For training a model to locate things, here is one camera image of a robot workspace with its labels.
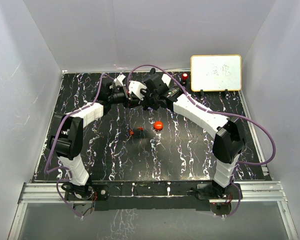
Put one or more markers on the red black button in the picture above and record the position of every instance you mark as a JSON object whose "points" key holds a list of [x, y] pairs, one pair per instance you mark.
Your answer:
{"points": [[184, 78]]}

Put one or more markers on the white whiteboard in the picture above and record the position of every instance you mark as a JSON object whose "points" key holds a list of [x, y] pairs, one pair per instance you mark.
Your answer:
{"points": [[216, 73]]}

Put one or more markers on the white box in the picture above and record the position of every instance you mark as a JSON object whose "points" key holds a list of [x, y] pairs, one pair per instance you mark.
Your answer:
{"points": [[166, 79]]}

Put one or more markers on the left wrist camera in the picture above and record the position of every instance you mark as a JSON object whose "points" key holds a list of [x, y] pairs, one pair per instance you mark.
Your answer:
{"points": [[119, 80]]}

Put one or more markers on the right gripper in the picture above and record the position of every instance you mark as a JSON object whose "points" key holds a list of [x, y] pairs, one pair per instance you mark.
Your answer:
{"points": [[145, 103]]}

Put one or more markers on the aluminium rail frame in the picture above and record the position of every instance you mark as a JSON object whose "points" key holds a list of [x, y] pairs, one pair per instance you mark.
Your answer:
{"points": [[155, 210]]}

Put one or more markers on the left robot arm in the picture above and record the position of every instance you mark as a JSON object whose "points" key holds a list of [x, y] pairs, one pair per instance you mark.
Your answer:
{"points": [[66, 133]]}

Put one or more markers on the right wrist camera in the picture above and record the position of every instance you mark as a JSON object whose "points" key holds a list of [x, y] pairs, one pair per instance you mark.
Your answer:
{"points": [[137, 88]]}

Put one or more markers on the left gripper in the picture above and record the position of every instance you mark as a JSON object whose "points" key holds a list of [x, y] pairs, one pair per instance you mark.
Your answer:
{"points": [[130, 101]]}

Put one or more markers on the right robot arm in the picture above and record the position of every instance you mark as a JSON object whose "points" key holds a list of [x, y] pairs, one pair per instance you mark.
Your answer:
{"points": [[227, 133]]}

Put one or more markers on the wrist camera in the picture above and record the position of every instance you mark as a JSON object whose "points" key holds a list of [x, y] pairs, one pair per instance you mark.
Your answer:
{"points": [[119, 80], [137, 88]]}

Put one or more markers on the blue black tool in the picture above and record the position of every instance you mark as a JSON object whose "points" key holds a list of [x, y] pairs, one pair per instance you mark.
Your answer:
{"points": [[152, 71]]}

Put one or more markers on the orange earbud case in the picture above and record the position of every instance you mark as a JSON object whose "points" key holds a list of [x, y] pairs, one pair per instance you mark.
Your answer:
{"points": [[158, 125]]}

